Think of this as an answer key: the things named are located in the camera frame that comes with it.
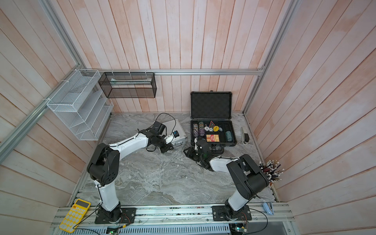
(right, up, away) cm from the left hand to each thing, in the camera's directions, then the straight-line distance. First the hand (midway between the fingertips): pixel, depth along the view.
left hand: (171, 147), depth 92 cm
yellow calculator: (-49, -34, -21) cm, 63 cm away
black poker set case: (+29, +19, +16) cm, 38 cm away
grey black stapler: (+52, +6, +8) cm, 53 cm away
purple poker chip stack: (+21, +11, +11) cm, 26 cm away
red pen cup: (+50, -7, -23) cm, 56 cm away
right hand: (+9, -2, 0) cm, 9 cm away
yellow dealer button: (+32, +12, +15) cm, 37 cm away
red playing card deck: (+28, +5, +8) cm, 30 cm away
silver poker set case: (+2, +14, -8) cm, 17 cm away
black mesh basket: (-33, +45, +14) cm, 57 cm away
